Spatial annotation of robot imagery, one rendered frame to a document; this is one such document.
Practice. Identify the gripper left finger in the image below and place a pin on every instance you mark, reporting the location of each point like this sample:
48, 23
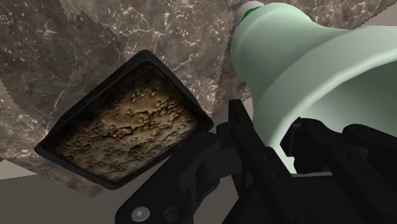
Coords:
248, 145

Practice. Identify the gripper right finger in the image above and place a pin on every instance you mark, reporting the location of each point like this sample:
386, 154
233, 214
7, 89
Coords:
350, 155

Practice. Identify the pale green cup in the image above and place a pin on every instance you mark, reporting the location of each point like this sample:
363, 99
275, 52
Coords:
294, 62

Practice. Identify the black baking tray with crust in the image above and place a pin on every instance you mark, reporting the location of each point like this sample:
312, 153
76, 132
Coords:
130, 124

